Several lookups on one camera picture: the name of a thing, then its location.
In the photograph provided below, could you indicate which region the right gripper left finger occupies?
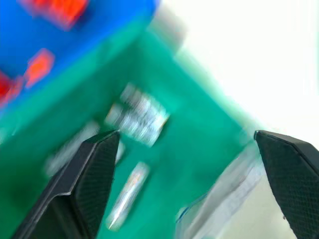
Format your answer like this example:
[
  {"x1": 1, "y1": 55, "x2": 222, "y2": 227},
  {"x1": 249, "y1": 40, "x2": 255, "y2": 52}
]
[{"x1": 11, "y1": 130, "x2": 121, "y2": 239}]

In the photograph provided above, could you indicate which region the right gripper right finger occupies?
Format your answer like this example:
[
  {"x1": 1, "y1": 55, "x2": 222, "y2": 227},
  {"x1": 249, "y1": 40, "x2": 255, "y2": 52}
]
[{"x1": 253, "y1": 129, "x2": 319, "y2": 239}]

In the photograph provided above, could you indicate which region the silver tube sachet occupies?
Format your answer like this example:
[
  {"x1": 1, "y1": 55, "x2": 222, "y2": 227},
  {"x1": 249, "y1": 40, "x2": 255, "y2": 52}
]
[{"x1": 106, "y1": 161, "x2": 152, "y2": 231}]

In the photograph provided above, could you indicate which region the green plastic bin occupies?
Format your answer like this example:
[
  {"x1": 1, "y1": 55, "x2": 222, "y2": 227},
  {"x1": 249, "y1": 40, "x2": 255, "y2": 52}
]
[{"x1": 0, "y1": 24, "x2": 252, "y2": 239}]

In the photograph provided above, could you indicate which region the clear plastic bag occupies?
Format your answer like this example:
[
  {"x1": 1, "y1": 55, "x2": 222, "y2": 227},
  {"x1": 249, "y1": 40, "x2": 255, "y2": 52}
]
[{"x1": 174, "y1": 146, "x2": 269, "y2": 239}]

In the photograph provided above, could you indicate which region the orange building block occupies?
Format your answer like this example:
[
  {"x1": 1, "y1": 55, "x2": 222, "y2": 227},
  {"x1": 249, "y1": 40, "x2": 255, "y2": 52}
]
[
  {"x1": 0, "y1": 71, "x2": 23, "y2": 108},
  {"x1": 19, "y1": 0, "x2": 90, "y2": 30},
  {"x1": 24, "y1": 48, "x2": 55, "y2": 89}
]

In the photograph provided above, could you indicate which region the blue plastic tray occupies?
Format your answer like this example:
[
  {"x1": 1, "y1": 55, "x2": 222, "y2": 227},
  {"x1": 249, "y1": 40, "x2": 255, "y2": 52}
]
[{"x1": 0, "y1": 0, "x2": 161, "y2": 115}]

